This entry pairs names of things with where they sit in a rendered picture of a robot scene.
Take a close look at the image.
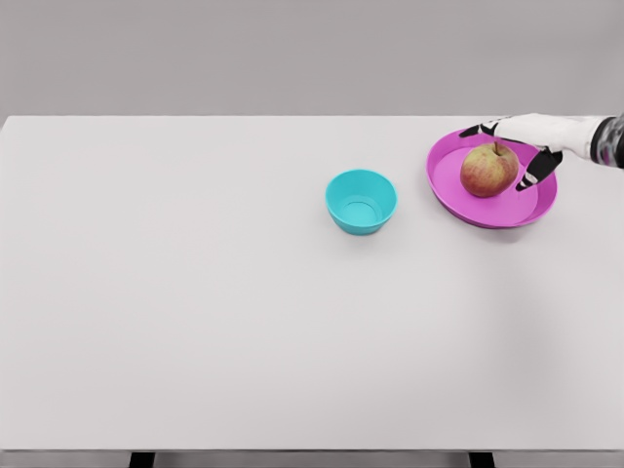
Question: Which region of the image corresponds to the red-green apple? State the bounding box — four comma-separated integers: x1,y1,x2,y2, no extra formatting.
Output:
460,139,520,199

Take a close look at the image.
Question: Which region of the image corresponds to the blue bowl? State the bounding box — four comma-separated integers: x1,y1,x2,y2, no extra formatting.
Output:
325,169,399,237

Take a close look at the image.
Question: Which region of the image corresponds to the pink plate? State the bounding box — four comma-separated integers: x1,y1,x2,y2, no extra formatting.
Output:
425,127,559,231

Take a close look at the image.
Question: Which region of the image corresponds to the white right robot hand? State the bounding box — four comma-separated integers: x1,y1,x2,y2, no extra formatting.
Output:
459,113,569,193

